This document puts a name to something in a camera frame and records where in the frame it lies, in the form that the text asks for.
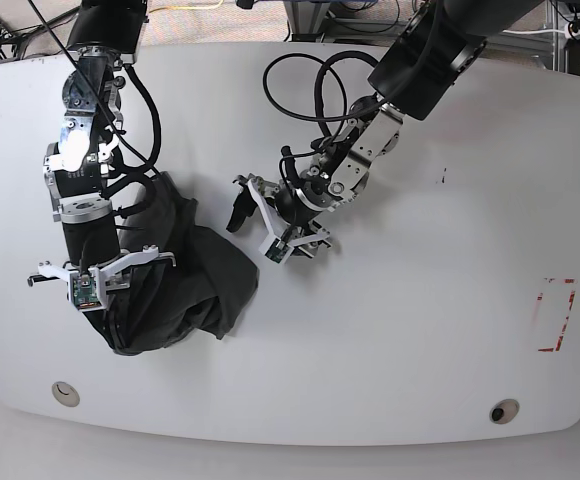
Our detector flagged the aluminium frame base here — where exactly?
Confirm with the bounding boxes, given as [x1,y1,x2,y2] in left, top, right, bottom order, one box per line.
[282,1,569,73]

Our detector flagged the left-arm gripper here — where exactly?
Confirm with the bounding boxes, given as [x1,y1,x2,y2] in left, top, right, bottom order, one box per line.
[226,174,332,258]

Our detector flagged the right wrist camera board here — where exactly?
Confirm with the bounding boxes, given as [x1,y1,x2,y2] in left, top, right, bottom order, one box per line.
[68,269,107,313]

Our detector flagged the table grommet hole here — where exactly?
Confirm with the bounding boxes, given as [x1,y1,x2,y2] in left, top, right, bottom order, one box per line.
[489,399,520,425]
[51,381,80,408]

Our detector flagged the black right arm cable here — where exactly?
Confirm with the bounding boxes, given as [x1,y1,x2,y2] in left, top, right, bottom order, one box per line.
[99,64,166,226]

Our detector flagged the dark grey T-shirt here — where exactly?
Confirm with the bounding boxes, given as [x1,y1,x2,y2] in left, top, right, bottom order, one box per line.
[85,174,259,356]

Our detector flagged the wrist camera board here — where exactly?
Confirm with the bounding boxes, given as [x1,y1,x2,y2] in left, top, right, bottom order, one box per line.
[68,269,107,313]
[259,234,294,265]

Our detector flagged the black tripod legs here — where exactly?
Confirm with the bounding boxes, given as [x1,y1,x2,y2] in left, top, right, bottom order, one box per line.
[0,1,80,63]

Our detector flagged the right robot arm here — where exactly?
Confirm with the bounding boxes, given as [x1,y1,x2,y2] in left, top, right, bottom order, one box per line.
[27,1,174,307]

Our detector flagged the left table grommet hole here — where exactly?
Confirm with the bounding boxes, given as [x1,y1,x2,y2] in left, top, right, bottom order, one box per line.
[51,381,80,408]

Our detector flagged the right table grommet hole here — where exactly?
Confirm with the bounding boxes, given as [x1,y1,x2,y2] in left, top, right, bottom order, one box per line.
[489,399,520,425]

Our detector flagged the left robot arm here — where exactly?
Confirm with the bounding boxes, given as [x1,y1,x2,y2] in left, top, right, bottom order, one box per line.
[226,1,537,264]

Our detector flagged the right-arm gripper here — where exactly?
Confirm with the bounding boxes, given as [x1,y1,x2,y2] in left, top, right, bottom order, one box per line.
[26,245,177,290]

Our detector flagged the yellow cable on floor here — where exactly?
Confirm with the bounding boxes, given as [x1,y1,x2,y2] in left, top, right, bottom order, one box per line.
[147,0,225,14]

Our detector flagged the red tape rectangle marking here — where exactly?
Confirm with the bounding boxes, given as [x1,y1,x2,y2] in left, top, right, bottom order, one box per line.
[532,277,577,353]

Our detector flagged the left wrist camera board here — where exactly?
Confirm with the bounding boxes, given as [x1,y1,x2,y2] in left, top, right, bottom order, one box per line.
[259,234,294,265]

